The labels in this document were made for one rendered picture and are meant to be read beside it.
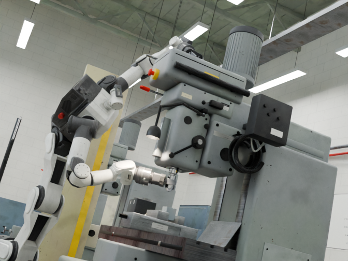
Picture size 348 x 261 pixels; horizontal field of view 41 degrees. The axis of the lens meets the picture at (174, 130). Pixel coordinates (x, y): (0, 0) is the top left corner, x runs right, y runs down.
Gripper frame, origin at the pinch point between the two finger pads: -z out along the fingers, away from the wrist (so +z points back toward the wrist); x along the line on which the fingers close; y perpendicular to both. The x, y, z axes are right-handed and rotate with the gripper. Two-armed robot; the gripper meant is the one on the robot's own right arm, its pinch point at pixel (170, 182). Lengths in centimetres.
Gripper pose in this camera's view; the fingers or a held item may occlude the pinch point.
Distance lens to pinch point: 240.1
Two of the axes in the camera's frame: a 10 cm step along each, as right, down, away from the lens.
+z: -9.7, -2.3, 0.7
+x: 0.0, 2.6, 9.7
